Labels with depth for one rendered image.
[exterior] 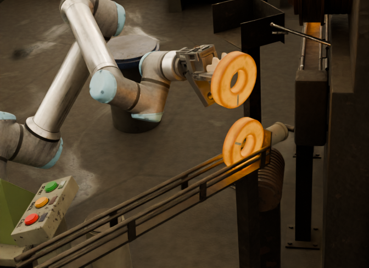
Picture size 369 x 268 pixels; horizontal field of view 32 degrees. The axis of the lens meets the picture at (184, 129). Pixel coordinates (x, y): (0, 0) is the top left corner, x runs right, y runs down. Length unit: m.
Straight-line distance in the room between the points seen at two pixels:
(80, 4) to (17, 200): 0.77
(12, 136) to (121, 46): 0.93
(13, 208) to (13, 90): 1.60
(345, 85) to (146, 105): 0.57
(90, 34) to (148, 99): 0.31
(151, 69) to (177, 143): 1.28
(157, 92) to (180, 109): 1.55
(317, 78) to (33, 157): 1.16
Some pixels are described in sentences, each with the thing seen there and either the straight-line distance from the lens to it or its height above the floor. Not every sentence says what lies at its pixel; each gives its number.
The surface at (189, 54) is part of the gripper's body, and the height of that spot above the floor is 0.96.
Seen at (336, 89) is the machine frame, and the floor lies 0.87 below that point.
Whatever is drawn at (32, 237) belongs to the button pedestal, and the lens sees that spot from 1.81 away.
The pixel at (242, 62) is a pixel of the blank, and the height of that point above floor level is 0.95.
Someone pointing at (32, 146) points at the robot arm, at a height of 0.41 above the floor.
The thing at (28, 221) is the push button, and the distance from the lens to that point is 1.81.
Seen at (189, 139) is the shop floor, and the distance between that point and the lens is 3.18.
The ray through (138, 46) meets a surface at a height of 0.43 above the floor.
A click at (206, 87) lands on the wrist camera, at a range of 1.83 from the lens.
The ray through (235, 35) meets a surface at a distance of 2.79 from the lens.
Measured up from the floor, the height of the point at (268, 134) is 0.71.
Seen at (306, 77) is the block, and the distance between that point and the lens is 1.97.
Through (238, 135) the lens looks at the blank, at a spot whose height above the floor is 0.76.
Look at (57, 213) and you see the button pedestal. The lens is 1.83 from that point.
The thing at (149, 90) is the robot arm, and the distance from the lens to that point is 1.90.
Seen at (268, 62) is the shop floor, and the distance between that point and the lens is 3.90.
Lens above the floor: 1.70
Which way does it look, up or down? 31 degrees down
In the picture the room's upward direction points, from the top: 5 degrees counter-clockwise
